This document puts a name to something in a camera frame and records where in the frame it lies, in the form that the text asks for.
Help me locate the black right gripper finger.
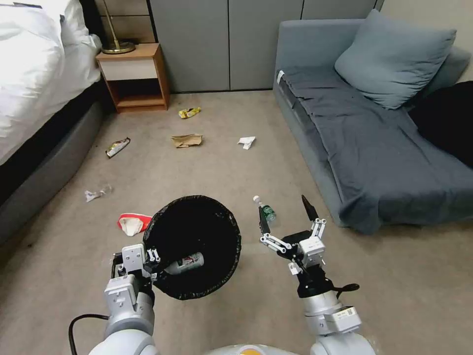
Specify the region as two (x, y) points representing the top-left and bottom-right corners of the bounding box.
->
(257, 205), (293, 256)
(301, 194), (328, 242)

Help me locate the black lined trash bin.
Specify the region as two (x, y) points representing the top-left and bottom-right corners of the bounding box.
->
(143, 195), (243, 301)

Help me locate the green label plastic bottle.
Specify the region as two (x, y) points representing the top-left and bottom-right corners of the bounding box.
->
(252, 195), (277, 224)

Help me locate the silver drink can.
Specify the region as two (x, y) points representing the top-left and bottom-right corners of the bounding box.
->
(164, 251), (205, 277)

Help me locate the red white snack bag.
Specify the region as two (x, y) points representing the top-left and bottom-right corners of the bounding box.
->
(117, 212), (153, 237)

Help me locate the crumpled clear plastic wrapper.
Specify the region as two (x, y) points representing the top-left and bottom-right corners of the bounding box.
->
(84, 184), (114, 203)

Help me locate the grey sofa blanket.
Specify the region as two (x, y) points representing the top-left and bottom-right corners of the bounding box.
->
(276, 66), (473, 234)

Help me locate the white robot front shell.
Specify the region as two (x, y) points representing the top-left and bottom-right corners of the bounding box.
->
(202, 343), (293, 355)

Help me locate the brown snack wrapper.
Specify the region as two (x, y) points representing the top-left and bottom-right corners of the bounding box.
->
(104, 137), (132, 160)

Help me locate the crumpled brown paper bag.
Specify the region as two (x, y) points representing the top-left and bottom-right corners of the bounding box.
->
(170, 133), (204, 150)

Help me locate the yellow snack bag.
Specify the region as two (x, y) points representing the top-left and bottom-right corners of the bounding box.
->
(178, 106), (203, 120)

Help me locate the black cloth bundle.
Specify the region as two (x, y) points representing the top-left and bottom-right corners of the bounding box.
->
(408, 81), (473, 169)

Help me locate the large blue cushion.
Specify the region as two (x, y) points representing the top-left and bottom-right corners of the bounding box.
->
(334, 8), (458, 111)

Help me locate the wooden nightstand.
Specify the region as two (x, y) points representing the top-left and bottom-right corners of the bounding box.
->
(95, 42), (171, 114)

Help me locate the blue grey sofa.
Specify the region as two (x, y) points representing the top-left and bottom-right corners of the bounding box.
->
(273, 17), (473, 235)

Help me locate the small blue cushion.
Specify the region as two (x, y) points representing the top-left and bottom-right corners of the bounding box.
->
(421, 45), (473, 110)

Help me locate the grey wardrobe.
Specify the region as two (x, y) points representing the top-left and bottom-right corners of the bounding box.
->
(149, 0), (386, 94)

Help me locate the brass lamp base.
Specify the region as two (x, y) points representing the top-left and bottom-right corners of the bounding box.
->
(100, 0), (137, 55)

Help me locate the white duvet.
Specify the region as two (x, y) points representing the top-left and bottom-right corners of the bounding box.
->
(0, 0), (104, 165)

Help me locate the white pillow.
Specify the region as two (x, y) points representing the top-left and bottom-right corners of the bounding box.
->
(59, 0), (103, 51)

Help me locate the dark headboard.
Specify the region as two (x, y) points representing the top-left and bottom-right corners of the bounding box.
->
(78, 0), (110, 49)

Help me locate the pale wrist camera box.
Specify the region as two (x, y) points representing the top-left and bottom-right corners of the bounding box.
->
(121, 244), (147, 277)
(298, 238), (327, 270)

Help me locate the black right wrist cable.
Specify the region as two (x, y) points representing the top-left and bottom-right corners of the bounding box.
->
(325, 283), (360, 297)

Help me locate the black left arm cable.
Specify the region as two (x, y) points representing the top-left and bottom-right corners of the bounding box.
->
(69, 314), (111, 355)

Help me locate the grey bed frame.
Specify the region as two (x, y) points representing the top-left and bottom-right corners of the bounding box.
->
(0, 79), (108, 247)

